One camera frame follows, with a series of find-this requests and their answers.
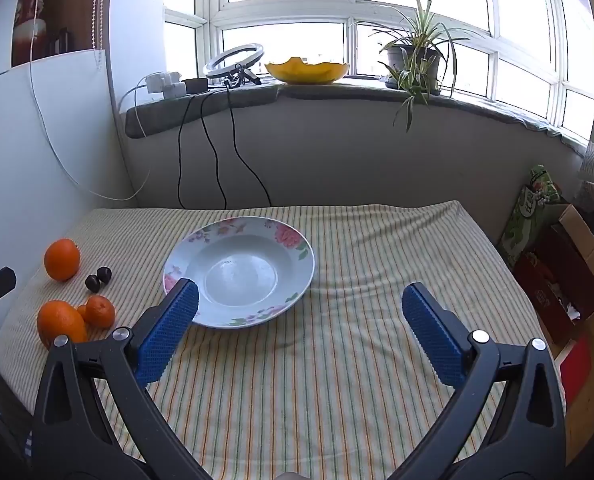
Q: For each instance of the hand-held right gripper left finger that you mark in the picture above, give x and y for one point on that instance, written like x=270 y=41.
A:
x=169 y=330

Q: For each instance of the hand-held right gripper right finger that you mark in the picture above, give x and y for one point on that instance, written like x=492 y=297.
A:
x=434 y=335

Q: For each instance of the large orange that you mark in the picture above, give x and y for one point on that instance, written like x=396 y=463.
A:
x=62 y=259
x=57 y=322

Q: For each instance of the small tangerine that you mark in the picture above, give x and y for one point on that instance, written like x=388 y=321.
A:
x=81 y=311
x=100 y=311

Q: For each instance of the floral white plate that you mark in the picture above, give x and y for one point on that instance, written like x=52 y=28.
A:
x=237 y=280

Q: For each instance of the striped table cloth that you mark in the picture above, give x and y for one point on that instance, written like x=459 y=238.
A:
x=327 y=360

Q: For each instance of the white board panel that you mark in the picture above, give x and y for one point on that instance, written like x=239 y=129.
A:
x=27 y=160

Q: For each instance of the red box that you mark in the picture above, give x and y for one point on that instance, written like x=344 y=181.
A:
x=577 y=370

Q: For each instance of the green printed bag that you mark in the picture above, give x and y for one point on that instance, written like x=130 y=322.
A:
x=524 y=215

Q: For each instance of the cardboard box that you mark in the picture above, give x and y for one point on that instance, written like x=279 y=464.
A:
x=572 y=260

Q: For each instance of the white charger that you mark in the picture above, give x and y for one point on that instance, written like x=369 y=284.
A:
x=176 y=91

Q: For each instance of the black power adapter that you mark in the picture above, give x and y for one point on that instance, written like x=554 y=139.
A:
x=196 y=86

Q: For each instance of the grey windowsill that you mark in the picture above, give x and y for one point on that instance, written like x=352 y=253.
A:
x=327 y=91

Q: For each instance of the potted spider plant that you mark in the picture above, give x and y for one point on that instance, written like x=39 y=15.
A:
x=412 y=57

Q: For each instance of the yellow bowl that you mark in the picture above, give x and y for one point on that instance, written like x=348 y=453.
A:
x=307 y=74

